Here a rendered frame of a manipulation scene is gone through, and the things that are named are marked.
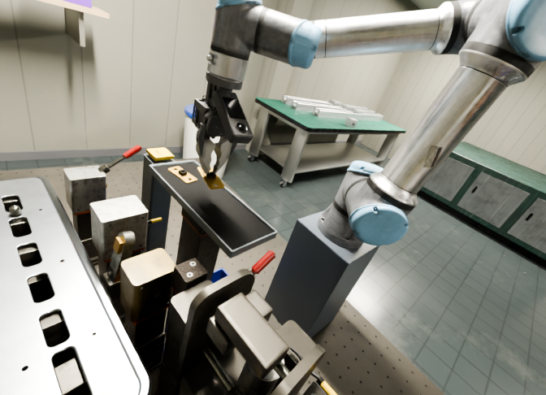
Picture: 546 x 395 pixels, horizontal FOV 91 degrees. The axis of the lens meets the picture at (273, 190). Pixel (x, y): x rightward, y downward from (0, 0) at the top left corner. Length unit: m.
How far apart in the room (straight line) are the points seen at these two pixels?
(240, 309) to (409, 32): 0.61
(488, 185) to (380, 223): 4.36
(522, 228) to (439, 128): 4.46
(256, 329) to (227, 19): 0.50
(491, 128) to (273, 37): 6.85
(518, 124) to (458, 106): 6.61
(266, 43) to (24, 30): 2.58
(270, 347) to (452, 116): 0.49
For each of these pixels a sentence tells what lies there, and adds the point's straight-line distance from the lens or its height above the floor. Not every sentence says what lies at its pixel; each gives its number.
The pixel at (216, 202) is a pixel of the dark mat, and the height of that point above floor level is 1.16.
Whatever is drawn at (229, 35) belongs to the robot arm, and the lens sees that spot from 0.54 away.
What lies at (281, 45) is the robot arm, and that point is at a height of 1.54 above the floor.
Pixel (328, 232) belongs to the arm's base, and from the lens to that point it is 0.79.
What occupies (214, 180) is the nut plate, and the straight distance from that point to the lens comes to 0.63.
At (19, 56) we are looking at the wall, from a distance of 3.02.
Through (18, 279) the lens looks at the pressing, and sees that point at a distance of 0.75.
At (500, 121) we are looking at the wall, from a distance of 7.22.
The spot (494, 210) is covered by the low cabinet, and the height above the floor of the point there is 0.38.
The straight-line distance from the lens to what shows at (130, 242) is 0.65.
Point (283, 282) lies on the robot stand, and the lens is 0.96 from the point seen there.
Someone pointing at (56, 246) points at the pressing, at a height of 1.00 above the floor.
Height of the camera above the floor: 1.54
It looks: 28 degrees down
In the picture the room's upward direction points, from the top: 18 degrees clockwise
